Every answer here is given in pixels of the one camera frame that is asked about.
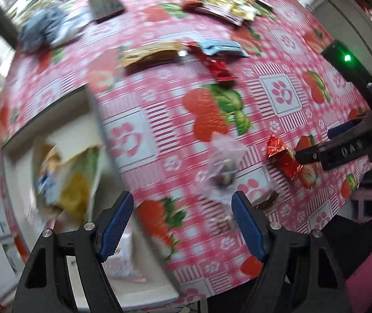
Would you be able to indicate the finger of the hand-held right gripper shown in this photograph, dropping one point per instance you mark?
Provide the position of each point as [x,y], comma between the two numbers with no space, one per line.
[323,155]
[344,129]

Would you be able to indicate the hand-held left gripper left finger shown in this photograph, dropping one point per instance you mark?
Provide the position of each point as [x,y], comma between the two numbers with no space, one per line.
[118,225]

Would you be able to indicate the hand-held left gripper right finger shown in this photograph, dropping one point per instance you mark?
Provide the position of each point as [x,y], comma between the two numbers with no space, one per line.
[246,226]

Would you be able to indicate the red foil candy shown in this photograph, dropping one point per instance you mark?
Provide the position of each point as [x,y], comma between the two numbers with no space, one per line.
[215,63]
[282,157]

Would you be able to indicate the clear candy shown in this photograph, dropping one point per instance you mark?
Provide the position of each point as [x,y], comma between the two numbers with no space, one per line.
[225,166]

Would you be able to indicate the white storage box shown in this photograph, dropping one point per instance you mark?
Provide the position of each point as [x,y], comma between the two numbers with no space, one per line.
[75,130]

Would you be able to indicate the brown chocolate piece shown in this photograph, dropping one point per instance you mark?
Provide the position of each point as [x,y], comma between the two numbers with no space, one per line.
[267,200]

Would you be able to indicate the pink white snack packet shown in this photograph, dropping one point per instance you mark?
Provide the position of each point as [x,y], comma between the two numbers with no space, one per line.
[122,260]

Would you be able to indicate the yellow green snack bag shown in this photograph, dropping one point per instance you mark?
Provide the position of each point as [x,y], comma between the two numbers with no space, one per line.
[72,186]

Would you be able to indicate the pink stool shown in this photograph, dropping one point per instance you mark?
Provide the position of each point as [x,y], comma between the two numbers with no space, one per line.
[370,203]

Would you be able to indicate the strawberry print tablecloth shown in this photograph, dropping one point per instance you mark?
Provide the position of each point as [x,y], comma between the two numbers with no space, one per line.
[186,111]

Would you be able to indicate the light blue snack packet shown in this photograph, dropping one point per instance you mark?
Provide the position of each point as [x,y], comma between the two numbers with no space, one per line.
[222,47]

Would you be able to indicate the pile of snack packets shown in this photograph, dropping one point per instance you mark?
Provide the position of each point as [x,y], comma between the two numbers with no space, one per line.
[228,6]

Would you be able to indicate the gold snack packet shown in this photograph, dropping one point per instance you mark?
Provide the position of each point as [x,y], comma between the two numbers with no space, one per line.
[148,54]

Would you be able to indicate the white cloth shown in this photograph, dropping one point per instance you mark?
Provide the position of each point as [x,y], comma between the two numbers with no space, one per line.
[73,24]

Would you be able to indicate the blue cloth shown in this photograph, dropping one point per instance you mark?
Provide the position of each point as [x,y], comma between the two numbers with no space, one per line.
[41,30]

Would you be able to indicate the dark square box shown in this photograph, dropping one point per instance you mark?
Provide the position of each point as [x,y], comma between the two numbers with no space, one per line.
[105,5]

